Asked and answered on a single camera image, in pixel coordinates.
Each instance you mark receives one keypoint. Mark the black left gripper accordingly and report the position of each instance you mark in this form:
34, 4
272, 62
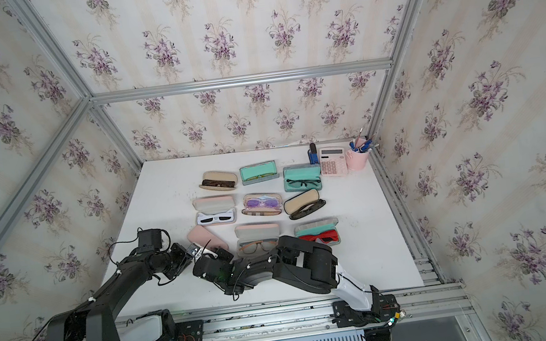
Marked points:
183, 260

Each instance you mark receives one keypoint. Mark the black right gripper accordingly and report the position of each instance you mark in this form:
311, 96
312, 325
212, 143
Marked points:
222, 255

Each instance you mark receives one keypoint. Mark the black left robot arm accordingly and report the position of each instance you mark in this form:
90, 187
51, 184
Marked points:
95, 319

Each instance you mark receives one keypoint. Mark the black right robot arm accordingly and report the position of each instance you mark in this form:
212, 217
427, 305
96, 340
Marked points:
302, 264

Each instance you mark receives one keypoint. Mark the grey orange glasses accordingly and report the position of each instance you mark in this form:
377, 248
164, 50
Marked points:
252, 247

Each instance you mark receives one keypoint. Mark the pink case white sunglasses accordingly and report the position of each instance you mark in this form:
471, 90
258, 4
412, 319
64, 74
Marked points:
213, 205

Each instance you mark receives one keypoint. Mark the plaid case purple glasses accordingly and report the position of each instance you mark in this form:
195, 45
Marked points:
262, 204

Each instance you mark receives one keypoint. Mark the beige case brown glasses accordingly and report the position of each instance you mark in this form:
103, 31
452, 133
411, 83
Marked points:
219, 181

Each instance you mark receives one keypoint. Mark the grey teal-lined glasses case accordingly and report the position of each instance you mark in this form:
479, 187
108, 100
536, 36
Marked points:
259, 172

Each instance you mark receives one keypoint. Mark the beige case black glasses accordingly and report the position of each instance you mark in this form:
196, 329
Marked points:
303, 205

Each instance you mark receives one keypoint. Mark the grey case red sunglasses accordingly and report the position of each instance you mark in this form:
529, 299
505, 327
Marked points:
316, 227

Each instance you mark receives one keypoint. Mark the teal case black glasses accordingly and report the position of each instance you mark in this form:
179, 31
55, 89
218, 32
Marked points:
300, 178

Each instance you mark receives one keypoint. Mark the blue black stapler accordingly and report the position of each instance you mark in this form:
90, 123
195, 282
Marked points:
313, 154

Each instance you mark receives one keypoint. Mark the pink calculator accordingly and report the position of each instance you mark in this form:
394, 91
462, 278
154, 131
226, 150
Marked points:
333, 161

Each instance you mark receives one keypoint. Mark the pink pen cup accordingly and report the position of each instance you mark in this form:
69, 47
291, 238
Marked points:
356, 161

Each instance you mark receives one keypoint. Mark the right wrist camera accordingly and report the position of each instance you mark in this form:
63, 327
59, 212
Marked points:
194, 251

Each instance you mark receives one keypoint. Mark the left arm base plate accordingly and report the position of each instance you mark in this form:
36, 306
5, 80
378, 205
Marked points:
184, 331

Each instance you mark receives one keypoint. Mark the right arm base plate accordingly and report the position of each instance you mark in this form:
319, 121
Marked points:
385, 309

